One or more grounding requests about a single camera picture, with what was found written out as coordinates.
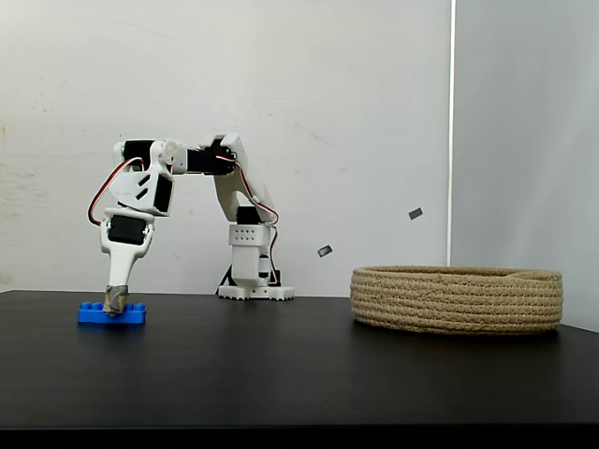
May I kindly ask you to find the blue lego block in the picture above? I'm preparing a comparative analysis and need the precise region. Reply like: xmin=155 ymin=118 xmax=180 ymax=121
xmin=77 ymin=301 xmax=148 ymax=327

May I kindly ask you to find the red black gripper cable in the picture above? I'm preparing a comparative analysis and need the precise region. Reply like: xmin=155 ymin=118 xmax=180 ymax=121
xmin=87 ymin=157 xmax=144 ymax=227

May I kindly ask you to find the red black arm cable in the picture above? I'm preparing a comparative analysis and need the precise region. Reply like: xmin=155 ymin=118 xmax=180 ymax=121
xmin=232 ymin=158 xmax=281 ymax=263

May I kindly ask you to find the woven rope basket tray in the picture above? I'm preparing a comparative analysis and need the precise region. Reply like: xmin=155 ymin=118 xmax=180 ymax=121
xmin=349 ymin=265 xmax=564 ymax=337

